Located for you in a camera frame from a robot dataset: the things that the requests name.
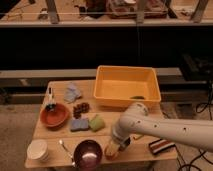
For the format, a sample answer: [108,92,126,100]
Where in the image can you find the red yellow apple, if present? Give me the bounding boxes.
[104,145,119,160]

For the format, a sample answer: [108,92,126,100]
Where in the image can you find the green sponge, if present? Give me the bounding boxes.
[89,115,105,132]

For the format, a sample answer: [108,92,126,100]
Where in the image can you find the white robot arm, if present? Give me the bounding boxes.
[108,102,213,152]

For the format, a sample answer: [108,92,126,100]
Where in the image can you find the purple metallic bowl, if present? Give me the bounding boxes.
[74,140,103,171]

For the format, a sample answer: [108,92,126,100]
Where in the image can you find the red bowl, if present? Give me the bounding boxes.
[40,103,70,128]

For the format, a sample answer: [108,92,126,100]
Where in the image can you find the small metal cup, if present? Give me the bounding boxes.
[119,138,131,151]

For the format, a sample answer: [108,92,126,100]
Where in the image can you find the striped brown white block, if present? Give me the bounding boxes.
[148,139,175,155]

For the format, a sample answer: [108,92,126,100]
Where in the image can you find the blue sponge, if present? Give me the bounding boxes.
[70,118,89,132]

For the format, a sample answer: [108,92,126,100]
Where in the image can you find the dark green item in tub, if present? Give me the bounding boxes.
[130,96,145,100]

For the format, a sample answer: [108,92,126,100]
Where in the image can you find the bunch of dark grapes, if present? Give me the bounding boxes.
[73,102,90,119]

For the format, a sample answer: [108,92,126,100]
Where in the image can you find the wooden table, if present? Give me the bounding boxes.
[25,80,177,169]

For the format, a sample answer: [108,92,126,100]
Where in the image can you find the metal spoon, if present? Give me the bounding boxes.
[59,139,76,167]

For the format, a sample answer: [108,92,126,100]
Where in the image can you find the yellow plastic tub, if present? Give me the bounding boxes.
[94,65,161,107]

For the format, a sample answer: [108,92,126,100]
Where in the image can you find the crumpled light blue cloth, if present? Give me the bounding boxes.
[64,82,82,103]

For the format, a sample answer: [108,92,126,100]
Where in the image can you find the stack of white bowls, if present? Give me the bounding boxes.
[27,139,49,162]

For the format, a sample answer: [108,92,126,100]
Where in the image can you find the black cable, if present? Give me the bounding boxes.
[173,79,213,171]

